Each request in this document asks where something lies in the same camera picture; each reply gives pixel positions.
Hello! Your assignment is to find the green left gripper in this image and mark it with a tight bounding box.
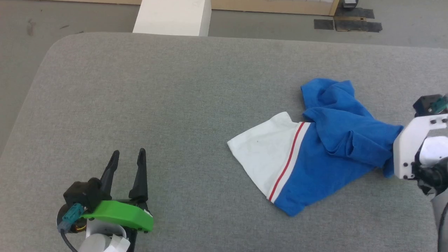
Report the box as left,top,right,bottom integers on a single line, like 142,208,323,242
82,148,154,233

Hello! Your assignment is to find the black cable with teal plug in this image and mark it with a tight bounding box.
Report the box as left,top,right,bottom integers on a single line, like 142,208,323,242
58,204,86,252

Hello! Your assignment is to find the white rectangular box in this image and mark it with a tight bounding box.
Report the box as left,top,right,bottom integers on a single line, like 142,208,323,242
132,0,212,37

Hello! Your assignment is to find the blue white red-striped shirt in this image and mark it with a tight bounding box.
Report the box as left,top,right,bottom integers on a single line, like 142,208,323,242
227,78,405,217

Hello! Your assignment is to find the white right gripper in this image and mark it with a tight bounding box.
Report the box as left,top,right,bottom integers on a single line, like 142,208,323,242
393,114,448,180

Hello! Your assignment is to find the lemon print tile backdrop panel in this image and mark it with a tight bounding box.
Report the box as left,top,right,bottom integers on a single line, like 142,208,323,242
42,0,340,16

